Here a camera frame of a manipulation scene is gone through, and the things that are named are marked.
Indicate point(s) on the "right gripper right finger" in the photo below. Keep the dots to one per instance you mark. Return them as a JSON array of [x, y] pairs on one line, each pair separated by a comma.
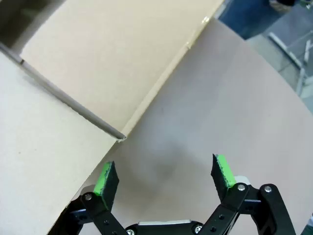
[[227, 191]]

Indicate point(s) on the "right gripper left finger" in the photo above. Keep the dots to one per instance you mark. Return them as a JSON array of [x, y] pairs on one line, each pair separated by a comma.
[[107, 186]]

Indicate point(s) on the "brown cardboard shipping box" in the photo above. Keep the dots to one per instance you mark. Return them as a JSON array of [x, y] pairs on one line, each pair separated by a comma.
[[97, 61]]

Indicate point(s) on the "large white table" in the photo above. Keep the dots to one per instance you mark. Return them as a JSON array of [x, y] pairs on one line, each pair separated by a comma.
[[288, 50]]

